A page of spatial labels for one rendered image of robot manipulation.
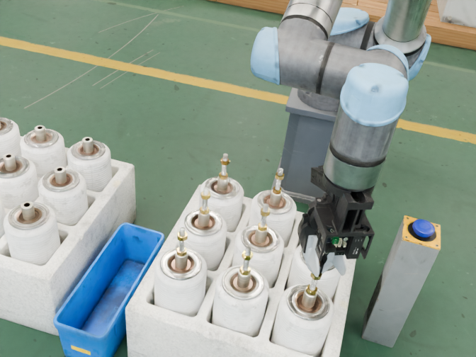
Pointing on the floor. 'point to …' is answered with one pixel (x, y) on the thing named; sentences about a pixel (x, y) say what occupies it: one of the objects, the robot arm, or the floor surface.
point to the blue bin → (107, 293)
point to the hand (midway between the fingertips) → (317, 263)
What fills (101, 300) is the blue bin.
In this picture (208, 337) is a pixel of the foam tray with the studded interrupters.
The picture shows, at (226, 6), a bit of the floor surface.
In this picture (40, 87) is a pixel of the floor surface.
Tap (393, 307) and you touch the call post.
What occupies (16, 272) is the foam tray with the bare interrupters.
